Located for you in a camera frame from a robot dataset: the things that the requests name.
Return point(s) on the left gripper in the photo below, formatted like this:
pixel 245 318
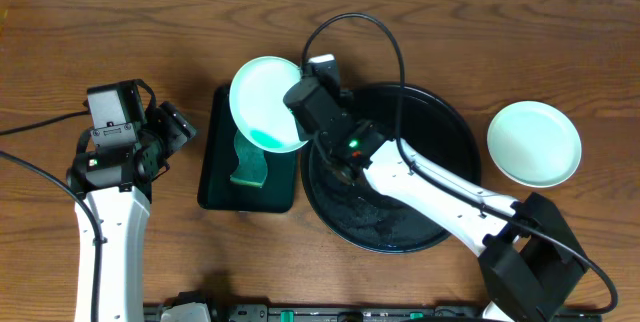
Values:
pixel 176 122

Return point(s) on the light green plate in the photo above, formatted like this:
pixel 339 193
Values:
pixel 256 104
pixel 534 144

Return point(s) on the green sponge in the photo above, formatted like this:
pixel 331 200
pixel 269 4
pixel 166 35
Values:
pixel 252 167

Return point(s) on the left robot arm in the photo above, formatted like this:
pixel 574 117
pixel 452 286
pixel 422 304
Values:
pixel 114 185

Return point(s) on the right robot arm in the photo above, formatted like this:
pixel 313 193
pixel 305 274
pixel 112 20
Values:
pixel 529 258

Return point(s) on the black rectangular tray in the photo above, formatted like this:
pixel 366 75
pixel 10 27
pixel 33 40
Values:
pixel 217 190

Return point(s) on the round black tray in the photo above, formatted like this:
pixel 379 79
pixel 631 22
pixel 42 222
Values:
pixel 377 223

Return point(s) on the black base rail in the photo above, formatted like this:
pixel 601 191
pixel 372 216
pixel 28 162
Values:
pixel 202 306

